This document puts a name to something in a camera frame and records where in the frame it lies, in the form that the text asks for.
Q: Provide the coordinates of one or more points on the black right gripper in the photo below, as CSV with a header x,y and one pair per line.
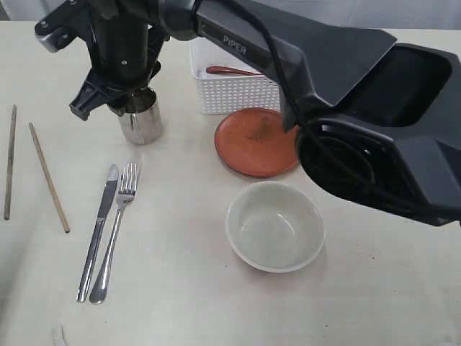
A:
x,y
127,40

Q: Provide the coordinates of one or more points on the silver foil packet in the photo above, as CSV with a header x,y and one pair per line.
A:
x,y
144,127

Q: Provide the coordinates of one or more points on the silver fork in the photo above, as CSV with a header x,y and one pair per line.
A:
x,y
125,195

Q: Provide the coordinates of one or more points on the silver table knife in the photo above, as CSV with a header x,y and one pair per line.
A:
x,y
105,205

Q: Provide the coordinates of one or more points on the brown wooden spoon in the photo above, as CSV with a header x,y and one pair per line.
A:
x,y
225,70

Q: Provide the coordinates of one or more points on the white perforated plastic basket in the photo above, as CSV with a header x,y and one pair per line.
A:
x,y
223,94

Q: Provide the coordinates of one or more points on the wooden chopstick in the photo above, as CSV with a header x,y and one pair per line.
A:
x,y
10,164
49,181

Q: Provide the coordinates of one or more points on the brown round plate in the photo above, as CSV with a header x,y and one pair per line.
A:
x,y
251,141

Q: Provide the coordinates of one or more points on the white speckled bowl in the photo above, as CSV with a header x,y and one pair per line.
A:
x,y
274,227

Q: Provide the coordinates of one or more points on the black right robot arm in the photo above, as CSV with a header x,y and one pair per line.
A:
x,y
378,120

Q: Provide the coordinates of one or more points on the right camera mount bracket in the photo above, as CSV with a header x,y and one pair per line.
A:
x,y
63,25

